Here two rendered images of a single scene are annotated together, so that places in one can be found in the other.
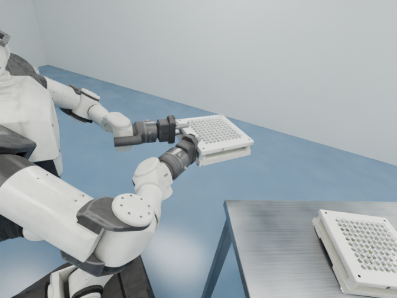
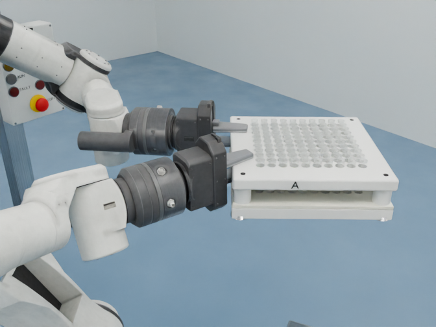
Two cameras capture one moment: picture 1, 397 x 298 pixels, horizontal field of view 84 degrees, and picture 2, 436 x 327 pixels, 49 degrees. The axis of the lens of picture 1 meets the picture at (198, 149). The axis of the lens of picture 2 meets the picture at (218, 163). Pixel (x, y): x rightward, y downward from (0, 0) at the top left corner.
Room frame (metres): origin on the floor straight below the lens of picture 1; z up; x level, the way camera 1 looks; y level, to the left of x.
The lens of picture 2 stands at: (0.11, -0.33, 1.43)
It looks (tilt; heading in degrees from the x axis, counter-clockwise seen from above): 28 degrees down; 33
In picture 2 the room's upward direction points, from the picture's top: straight up
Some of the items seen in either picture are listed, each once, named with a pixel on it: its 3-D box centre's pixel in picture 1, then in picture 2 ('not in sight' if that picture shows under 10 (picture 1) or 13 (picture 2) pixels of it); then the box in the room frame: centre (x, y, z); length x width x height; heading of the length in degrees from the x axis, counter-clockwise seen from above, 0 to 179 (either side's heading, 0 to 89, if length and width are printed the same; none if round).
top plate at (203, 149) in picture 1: (212, 132); (303, 148); (0.80, -0.05, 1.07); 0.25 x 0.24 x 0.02; 33
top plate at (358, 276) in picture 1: (371, 246); not in sight; (0.45, -0.59, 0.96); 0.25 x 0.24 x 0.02; 2
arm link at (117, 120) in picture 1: (117, 126); (105, 116); (0.71, 0.32, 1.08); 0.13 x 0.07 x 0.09; 51
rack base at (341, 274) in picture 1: (363, 254); not in sight; (0.45, -0.59, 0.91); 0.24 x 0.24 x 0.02; 2
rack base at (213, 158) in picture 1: (211, 141); (300, 173); (0.80, -0.05, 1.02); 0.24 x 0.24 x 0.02; 33
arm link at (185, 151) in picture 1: (181, 156); (184, 182); (0.60, 0.05, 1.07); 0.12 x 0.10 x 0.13; 155
